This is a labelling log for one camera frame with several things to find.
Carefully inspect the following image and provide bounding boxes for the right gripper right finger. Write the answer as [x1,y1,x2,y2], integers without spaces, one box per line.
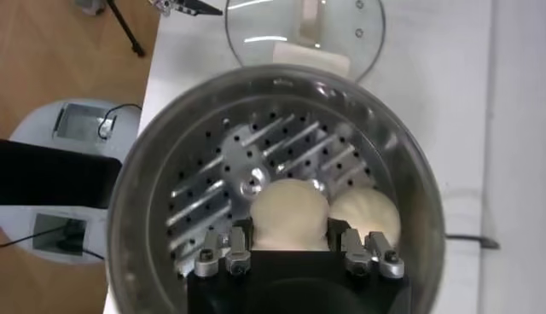
[327,217,406,281]

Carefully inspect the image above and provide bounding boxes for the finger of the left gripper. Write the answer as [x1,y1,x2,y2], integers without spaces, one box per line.
[148,0,224,17]

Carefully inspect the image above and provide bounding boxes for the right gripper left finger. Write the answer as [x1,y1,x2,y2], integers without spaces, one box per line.
[194,219,255,278]

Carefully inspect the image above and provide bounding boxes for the white steamed baozi bun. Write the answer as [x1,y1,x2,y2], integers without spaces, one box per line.
[249,178,332,253]
[328,187,402,248]

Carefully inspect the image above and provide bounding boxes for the round glass lid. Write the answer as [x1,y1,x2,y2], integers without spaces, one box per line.
[224,0,387,84]

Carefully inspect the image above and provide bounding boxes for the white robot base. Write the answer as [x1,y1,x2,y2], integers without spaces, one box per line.
[0,98,142,265]

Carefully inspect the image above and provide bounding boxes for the steel perforated steamer basket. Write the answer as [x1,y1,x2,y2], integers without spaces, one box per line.
[106,42,447,314]

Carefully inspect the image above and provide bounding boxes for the black thin rod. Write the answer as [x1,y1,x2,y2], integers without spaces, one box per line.
[105,0,146,57]

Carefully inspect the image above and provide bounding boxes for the black cooker power cord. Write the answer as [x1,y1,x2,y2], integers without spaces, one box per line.
[445,233,501,251]

